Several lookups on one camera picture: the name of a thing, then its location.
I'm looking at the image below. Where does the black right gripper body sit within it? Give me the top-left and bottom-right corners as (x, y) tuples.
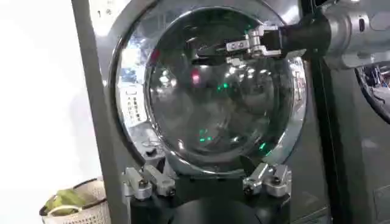
(262, 12), (332, 58)

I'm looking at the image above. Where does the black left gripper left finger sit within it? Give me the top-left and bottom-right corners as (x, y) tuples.
(121, 164), (177, 202)

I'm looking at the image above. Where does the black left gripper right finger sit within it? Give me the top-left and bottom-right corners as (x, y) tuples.
(242, 162), (293, 198)

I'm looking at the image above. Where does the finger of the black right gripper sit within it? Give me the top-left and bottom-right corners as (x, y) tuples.
(247, 24), (280, 46)
(194, 38), (283, 59)

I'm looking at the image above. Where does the round glass dryer door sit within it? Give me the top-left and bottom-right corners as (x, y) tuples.
(354, 61), (390, 125)
(108, 0), (308, 178)

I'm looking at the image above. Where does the white woven laundry basket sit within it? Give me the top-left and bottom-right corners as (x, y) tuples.
(38, 177), (112, 224)

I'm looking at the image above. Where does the green garment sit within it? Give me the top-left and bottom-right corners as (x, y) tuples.
(44, 188), (88, 216)

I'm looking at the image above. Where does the grey dryer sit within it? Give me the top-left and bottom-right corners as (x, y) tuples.
(71, 0), (338, 224)
(316, 57), (390, 224)

